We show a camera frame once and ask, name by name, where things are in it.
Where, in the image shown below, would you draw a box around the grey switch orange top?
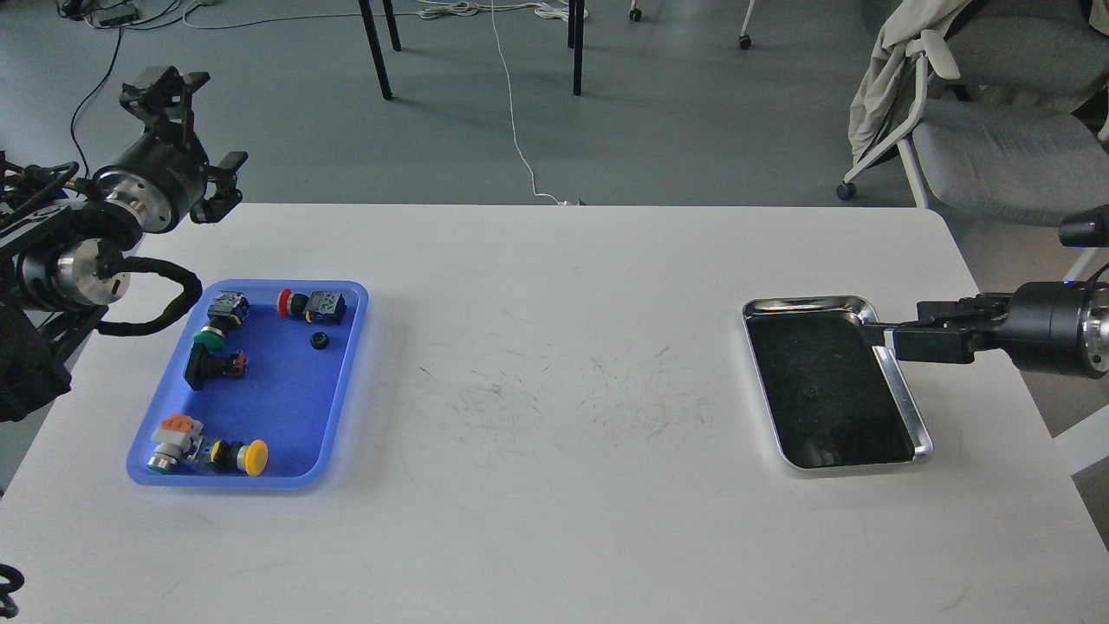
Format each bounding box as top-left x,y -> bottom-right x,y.
146,413 -> 204,475

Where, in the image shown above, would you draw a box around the black power strip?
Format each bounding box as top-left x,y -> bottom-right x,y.
55,1 -> 139,29

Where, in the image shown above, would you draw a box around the red emergency push button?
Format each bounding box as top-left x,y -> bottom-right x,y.
275,288 -> 347,325

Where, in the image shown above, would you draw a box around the yellow mushroom push button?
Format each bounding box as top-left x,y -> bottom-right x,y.
199,439 -> 269,477

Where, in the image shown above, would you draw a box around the stainless steel tray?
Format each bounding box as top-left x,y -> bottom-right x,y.
742,296 -> 934,477

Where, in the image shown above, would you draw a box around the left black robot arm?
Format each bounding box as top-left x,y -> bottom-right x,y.
1,67 -> 247,422

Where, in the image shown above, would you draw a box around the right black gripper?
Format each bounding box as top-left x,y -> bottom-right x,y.
862,282 -> 1093,375

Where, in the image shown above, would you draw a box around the black floor cable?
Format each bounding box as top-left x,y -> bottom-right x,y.
69,0 -> 187,174

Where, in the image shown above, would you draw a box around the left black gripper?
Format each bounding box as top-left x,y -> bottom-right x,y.
94,67 -> 250,234

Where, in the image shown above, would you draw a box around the beige jacket on chair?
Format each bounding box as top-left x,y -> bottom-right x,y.
847,1 -> 968,165

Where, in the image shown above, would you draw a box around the blue plastic tray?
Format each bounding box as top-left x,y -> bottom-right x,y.
126,279 -> 372,490

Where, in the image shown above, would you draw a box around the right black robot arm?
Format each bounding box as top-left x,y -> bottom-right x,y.
862,205 -> 1108,379

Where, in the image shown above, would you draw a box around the white floor cable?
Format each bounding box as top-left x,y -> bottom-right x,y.
418,0 -> 590,207

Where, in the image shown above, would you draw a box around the black table leg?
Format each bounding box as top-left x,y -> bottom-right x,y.
357,0 -> 403,101
567,0 -> 587,96

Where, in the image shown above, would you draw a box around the black table leg right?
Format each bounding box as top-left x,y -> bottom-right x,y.
567,0 -> 587,96

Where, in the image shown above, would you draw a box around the black selector switch red terminals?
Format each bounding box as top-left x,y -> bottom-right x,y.
183,342 -> 247,392

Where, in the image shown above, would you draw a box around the grey office chair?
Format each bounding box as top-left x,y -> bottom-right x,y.
836,1 -> 1106,228

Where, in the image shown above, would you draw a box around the black table leg left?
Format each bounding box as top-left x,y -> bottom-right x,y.
357,0 -> 403,101

